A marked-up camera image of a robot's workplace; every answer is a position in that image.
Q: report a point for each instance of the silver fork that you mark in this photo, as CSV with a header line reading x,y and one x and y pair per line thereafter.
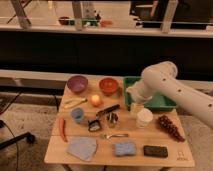
x,y
105,136

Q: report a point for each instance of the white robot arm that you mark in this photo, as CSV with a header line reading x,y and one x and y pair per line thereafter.
x,y
161,78

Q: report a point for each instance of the green plastic tray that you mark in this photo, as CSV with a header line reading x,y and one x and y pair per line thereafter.
x,y
158,102

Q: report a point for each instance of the yellow banana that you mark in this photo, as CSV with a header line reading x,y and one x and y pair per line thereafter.
x,y
74,102

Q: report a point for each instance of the wooden table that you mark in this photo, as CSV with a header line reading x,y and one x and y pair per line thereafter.
x,y
179,153

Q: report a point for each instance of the blue sponge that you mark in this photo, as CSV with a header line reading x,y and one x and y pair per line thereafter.
x,y
125,149

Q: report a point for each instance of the black sponge block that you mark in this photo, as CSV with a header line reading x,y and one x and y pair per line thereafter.
x,y
155,151

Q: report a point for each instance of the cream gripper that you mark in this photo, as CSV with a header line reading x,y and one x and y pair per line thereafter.
x,y
135,108

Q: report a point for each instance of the white paper cup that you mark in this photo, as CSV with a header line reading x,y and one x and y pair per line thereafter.
x,y
144,117

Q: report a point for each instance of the blue plastic cup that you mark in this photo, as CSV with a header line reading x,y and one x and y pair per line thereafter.
x,y
78,115

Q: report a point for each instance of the red chili pepper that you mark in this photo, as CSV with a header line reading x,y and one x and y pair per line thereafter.
x,y
62,129

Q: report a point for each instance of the purple bowl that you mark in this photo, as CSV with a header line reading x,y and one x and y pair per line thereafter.
x,y
77,83

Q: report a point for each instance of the orange bowl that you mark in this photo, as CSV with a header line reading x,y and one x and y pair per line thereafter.
x,y
108,85

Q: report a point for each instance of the blue cloth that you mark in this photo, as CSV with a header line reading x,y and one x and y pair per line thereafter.
x,y
82,147

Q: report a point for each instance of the red grape bunch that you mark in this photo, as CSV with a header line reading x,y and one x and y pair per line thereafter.
x,y
168,126

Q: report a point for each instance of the black chair base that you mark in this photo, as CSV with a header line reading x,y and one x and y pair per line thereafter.
x,y
30,138

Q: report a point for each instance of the yellow apple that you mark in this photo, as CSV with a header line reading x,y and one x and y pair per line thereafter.
x,y
95,100

